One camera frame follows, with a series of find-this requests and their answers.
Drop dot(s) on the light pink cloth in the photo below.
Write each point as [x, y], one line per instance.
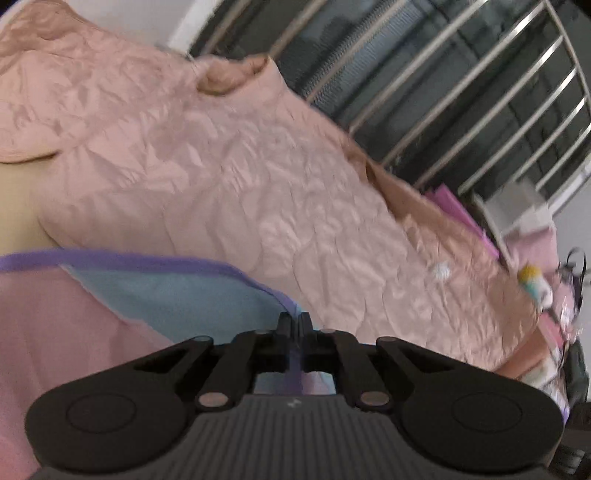
[535, 249]

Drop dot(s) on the black bag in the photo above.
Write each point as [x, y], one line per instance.
[577, 374]

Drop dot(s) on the cream bed sheet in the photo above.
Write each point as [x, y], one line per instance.
[18, 207]

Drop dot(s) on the pink blue purple-trimmed garment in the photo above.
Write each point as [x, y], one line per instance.
[161, 295]

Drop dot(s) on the magenta cloth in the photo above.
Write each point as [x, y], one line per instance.
[461, 217]

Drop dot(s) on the white box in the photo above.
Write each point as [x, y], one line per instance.
[517, 203]

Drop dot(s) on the metal window grille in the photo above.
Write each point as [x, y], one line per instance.
[415, 69]

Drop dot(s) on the pink quilted blanket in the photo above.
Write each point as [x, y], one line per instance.
[231, 184]

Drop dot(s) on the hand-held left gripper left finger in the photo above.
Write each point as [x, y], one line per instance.
[286, 333]

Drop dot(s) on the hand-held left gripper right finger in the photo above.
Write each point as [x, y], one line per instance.
[304, 333]

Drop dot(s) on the colourful plush toy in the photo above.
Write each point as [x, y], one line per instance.
[534, 284]

